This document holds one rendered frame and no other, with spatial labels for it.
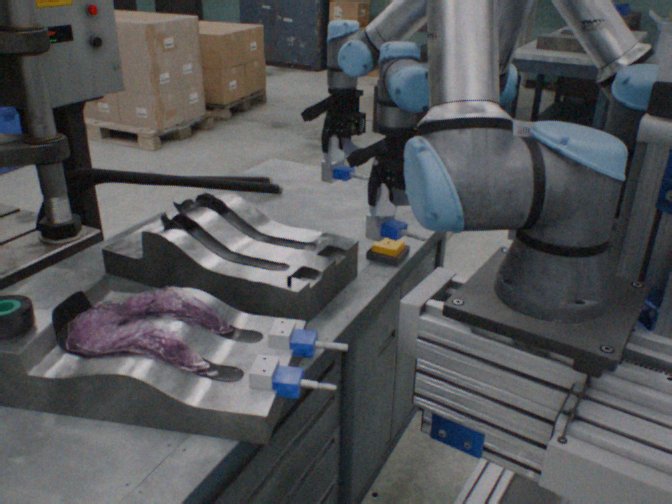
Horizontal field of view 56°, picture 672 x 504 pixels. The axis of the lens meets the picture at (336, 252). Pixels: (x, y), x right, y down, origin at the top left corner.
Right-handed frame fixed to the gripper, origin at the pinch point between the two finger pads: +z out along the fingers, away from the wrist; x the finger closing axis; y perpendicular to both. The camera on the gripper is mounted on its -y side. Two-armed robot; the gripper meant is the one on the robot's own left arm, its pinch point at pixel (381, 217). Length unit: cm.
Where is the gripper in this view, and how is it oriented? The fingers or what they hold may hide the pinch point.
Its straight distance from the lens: 132.8
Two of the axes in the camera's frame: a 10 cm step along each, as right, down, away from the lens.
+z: -0.2, 9.0, 4.4
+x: 6.0, -3.4, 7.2
